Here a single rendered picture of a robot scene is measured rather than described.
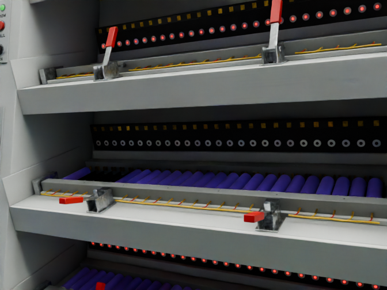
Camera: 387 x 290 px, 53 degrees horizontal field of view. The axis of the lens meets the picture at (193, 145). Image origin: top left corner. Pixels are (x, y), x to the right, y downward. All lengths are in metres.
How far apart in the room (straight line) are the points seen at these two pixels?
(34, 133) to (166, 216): 0.33
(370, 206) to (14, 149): 0.56
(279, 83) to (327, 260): 0.21
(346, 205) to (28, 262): 0.55
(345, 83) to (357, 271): 0.21
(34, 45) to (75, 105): 0.18
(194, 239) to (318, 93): 0.24
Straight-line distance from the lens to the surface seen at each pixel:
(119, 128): 0.77
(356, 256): 0.46
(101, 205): 0.61
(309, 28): 0.67
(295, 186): 0.56
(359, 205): 0.50
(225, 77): 0.51
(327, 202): 0.50
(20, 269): 0.78
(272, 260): 0.49
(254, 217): 0.42
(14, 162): 0.74
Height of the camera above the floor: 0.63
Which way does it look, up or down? 4 degrees up
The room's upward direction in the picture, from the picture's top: 2 degrees clockwise
